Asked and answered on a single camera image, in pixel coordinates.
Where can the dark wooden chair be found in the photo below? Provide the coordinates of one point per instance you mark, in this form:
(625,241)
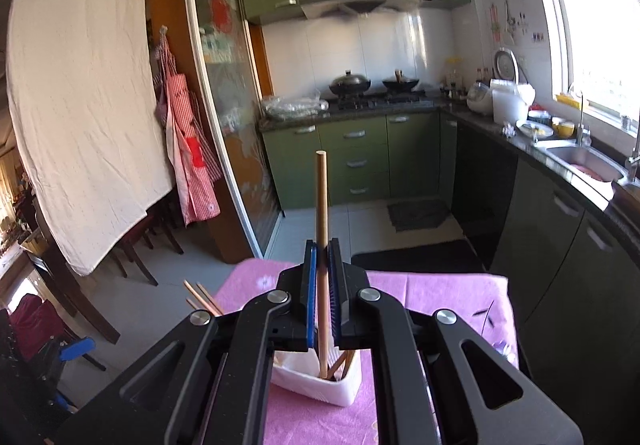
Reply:
(145,245)

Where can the dark lower kitchen cabinets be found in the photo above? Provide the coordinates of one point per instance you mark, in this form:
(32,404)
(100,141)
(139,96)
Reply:
(550,235)

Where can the purple floral tablecloth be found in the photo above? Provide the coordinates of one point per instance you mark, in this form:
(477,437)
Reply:
(430,295)

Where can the condiment bottles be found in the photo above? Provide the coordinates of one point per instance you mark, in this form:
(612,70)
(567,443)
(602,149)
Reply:
(452,82)

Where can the black wok with lid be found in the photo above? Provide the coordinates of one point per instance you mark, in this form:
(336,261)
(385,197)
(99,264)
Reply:
(350,84)

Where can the small chrome faucet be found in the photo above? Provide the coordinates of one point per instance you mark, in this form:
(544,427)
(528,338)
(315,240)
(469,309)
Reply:
(582,125)

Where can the wooden cutting board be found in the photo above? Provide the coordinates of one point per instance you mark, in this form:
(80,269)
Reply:
(627,202)

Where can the red checkered apron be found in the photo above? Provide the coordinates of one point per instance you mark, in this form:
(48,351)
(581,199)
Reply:
(187,145)

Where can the frosted glass sliding door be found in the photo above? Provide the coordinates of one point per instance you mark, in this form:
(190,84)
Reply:
(230,100)

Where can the black gas stove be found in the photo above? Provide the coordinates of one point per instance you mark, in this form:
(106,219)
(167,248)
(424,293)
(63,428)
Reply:
(385,101)

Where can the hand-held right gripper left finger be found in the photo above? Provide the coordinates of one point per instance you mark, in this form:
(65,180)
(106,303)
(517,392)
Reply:
(311,297)

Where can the white rice cooker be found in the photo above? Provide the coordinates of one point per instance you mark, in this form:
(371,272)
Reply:
(480,100)

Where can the clear plastic bag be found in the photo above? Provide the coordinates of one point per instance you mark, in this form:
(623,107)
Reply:
(292,106)

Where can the black floor mat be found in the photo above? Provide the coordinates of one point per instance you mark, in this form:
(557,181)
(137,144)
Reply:
(425,257)

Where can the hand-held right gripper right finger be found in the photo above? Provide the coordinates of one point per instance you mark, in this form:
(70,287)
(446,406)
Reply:
(335,320)

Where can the grey floor mat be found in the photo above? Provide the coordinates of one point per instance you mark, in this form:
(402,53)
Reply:
(417,215)

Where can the white plastic utensil holder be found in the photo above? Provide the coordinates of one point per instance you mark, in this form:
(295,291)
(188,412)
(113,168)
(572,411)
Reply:
(330,387)

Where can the red cloth bag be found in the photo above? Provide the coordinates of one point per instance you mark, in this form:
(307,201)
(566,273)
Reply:
(35,325)

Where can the white dish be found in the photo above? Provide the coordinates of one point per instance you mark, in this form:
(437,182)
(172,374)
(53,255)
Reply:
(535,129)

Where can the white hanging sheet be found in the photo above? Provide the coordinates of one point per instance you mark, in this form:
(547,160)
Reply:
(85,115)

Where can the wall hooks with utensils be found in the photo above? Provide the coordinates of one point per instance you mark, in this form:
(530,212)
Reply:
(515,22)

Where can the tall chrome faucet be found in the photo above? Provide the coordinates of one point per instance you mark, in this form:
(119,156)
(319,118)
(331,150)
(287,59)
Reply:
(636,145)

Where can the yellow bowl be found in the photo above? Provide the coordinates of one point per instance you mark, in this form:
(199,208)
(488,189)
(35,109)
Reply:
(566,127)

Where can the kitchen window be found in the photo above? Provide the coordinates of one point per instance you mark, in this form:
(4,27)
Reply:
(595,25)

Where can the green lower kitchen cabinets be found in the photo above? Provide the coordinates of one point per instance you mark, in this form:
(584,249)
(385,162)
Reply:
(360,160)

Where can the steel kitchen sink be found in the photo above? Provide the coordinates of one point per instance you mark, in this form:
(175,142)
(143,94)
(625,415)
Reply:
(585,162)

